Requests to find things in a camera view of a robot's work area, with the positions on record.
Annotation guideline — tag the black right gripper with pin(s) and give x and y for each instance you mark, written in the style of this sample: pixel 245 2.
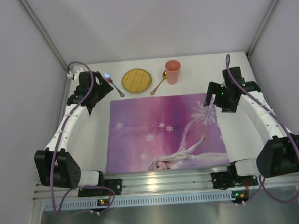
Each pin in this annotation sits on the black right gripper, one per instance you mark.
pixel 215 95

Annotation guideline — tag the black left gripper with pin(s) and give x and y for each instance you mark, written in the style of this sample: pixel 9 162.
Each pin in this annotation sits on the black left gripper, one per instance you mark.
pixel 97 92

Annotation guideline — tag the yellow round plate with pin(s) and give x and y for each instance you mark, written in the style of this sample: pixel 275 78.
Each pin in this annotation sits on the yellow round plate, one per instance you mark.
pixel 136 80

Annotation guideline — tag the pink plastic cup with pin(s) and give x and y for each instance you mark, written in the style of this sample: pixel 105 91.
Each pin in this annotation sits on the pink plastic cup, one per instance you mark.
pixel 172 69

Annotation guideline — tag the gold spoon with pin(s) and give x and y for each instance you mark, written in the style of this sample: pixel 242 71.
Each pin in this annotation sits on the gold spoon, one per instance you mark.
pixel 164 76

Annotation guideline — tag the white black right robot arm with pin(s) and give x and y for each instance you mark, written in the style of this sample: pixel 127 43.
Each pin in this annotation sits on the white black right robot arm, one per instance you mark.
pixel 272 157

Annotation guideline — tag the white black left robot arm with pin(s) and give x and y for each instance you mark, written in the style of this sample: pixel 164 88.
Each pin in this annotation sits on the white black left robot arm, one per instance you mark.
pixel 55 164

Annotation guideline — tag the purple princess placemat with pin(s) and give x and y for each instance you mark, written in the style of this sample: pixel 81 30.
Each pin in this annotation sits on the purple princess placemat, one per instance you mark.
pixel 167 132

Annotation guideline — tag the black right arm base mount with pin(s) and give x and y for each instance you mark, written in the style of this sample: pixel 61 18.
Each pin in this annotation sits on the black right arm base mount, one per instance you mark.
pixel 223 181

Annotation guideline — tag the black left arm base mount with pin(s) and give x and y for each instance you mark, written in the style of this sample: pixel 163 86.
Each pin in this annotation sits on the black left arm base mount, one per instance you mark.
pixel 110 187

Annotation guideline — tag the aluminium front rail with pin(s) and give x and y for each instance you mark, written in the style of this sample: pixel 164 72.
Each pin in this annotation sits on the aluminium front rail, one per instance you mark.
pixel 160 182

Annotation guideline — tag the white slotted cable duct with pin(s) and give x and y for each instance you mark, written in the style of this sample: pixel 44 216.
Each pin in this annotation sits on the white slotted cable duct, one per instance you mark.
pixel 166 199

